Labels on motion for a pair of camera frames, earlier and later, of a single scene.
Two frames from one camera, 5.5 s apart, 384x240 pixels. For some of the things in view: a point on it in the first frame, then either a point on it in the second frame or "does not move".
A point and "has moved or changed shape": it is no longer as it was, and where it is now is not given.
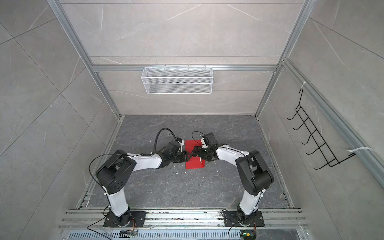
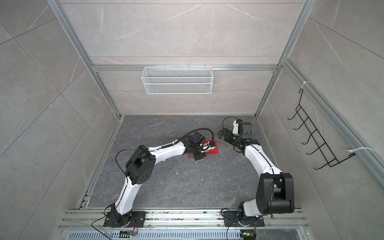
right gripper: x=199 y=149 -> x=225 y=131
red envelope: x=194 y=162 has moved or changed shape
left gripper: x=187 y=157 -> x=200 y=156
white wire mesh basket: x=177 y=80 does not move
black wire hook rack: x=331 y=159 does not move
